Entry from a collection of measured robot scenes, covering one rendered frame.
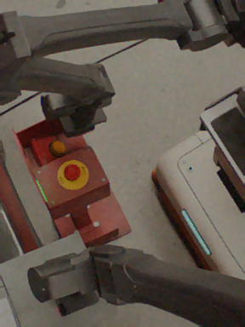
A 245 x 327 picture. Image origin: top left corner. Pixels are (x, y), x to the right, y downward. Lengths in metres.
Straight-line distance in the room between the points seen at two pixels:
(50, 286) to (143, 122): 1.49
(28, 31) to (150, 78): 1.57
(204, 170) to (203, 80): 0.57
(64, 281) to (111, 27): 0.38
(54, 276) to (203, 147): 1.18
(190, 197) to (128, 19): 1.08
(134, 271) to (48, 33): 0.34
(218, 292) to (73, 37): 0.40
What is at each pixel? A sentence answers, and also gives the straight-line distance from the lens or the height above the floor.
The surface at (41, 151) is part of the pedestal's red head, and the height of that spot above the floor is 0.74.
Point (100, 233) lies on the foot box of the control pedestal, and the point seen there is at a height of 0.12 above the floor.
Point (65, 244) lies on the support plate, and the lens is 1.03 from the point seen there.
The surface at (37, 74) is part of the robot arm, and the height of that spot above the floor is 1.26.
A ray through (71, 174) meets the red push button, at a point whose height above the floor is 0.81.
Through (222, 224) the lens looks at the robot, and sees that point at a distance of 1.80.
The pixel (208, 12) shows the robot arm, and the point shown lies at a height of 1.27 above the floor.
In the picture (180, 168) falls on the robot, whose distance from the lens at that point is 1.83.
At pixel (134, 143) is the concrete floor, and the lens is 2.15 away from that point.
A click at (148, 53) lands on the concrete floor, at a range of 2.33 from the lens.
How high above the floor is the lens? 2.01
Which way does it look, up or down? 69 degrees down
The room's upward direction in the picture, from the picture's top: 9 degrees counter-clockwise
